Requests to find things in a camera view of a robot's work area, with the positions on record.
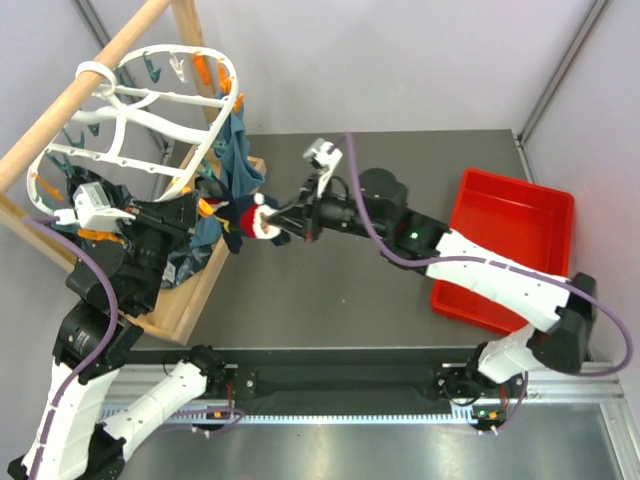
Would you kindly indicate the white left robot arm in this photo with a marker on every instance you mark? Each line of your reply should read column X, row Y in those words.
column 114, row 279

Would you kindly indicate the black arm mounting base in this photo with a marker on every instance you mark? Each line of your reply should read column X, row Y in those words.
column 347, row 387

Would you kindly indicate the red plastic bin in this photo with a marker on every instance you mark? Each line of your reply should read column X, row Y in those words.
column 530, row 224

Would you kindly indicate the aluminium rail frame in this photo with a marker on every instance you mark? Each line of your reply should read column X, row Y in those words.
column 596, row 388

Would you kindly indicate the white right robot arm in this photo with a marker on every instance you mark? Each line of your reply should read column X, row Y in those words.
column 557, row 311

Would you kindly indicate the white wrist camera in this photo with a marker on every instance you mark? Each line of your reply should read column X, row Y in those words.
column 324, row 156
column 92, row 210

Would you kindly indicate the teal blue garment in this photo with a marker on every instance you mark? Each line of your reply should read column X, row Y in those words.
column 231, row 150

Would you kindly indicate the navy sock with yellow tag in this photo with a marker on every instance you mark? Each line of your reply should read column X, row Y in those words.
column 247, row 217

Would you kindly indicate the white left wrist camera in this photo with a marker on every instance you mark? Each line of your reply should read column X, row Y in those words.
column 92, row 210

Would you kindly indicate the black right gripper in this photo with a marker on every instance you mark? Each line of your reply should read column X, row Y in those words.
column 303, row 218

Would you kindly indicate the dark leaf-print shorts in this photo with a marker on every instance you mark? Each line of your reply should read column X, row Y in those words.
column 181, row 264

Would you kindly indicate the wooden rack frame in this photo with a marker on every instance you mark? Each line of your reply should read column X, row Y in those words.
column 178, row 309

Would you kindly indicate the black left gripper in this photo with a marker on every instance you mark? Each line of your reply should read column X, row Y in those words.
column 175, row 215

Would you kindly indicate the white round clip hanger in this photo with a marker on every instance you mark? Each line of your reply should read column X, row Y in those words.
column 129, row 105

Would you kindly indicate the wooden round rod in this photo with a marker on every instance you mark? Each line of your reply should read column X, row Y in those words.
column 55, row 117

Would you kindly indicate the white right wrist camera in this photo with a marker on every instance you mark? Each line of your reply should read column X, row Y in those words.
column 324, row 156

